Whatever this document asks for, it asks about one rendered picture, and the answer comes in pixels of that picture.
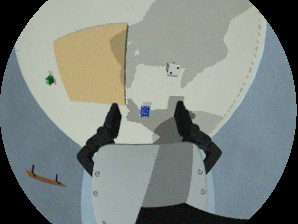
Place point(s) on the small green die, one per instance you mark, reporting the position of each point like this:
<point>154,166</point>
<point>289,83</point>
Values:
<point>49,80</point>

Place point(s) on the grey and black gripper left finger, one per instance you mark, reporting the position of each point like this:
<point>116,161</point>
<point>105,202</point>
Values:
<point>105,135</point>

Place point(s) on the white die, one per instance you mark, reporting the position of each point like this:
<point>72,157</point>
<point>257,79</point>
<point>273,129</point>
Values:
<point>173,68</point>

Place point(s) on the blue die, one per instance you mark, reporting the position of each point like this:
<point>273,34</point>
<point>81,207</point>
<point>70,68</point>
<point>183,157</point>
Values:
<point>144,111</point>

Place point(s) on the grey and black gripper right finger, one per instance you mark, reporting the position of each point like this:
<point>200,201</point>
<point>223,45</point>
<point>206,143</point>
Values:
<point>193,134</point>

